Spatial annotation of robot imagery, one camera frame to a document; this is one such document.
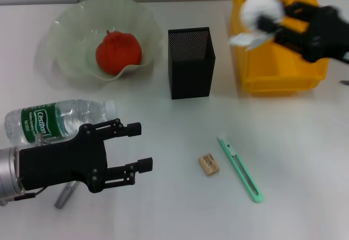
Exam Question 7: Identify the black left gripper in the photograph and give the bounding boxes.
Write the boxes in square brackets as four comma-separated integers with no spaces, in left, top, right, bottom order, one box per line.
[19,118,153,194]

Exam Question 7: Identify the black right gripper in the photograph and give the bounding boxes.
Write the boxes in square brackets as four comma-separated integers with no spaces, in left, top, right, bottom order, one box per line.
[257,1,349,64]

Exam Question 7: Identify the white paper ball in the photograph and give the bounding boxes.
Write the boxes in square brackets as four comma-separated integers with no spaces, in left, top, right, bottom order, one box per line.
[228,0,286,51]

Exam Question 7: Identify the clear green-label water bottle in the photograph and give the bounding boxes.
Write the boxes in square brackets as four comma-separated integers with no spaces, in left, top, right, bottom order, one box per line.
[4,99,118,146]

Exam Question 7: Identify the orange knitted fruit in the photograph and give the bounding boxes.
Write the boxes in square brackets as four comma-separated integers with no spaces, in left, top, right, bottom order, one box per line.
[95,29,143,76]

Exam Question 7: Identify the green utility knife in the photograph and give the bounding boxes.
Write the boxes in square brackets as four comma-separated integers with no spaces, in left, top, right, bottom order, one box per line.
[217,133,264,203]

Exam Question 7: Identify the beige eraser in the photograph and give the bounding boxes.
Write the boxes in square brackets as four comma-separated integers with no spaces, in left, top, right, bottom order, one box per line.
[198,154,220,177]

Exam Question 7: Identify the black mesh pen holder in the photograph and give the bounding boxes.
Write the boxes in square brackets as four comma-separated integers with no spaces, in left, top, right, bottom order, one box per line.
[167,26,216,100]

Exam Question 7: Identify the grey metal pen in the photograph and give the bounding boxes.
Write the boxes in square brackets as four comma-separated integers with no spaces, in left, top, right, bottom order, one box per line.
[53,181,80,208]

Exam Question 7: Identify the pale green glass fruit plate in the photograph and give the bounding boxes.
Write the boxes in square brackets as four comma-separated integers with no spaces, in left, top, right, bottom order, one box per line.
[48,0,161,82]

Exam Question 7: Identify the yellow plastic bin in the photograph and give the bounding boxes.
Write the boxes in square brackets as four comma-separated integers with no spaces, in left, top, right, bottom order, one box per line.
[230,0,331,93]

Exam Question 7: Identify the left gripper cable with plug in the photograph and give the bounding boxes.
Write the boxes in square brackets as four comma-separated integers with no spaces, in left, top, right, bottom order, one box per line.
[13,131,55,202]

